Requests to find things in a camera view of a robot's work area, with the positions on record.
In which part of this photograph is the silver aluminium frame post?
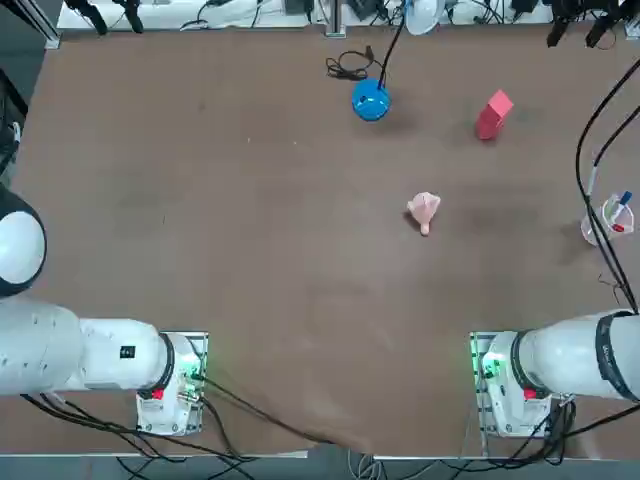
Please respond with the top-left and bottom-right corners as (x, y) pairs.
(324, 0), (348, 38)

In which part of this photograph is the red rectangular block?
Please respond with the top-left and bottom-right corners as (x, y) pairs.
(473, 89), (515, 142)

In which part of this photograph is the clear pink plastic cup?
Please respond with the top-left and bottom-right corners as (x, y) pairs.
(580, 192), (636, 247)

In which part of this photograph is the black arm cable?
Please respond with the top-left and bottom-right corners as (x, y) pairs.
(574, 59), (640, 301)

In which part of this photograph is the blue desk lamp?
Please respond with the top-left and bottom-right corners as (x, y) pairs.
(351, 0), (442, 122)

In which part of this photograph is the thick black base cable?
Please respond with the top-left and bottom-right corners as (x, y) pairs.
(198, 375), (335, 447)

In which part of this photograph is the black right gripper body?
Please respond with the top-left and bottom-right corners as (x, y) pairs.
(552, 0), (630, 22)

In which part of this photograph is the black cable with white sleeve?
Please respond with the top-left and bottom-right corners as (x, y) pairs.
(584, 104), (640, 314)

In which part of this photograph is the pink plush toy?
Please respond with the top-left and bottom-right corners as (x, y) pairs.
(405, 192), (443, 237)

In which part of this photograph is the black lamp power cable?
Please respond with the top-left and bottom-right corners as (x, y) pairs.
(325, 45), (386, 81)

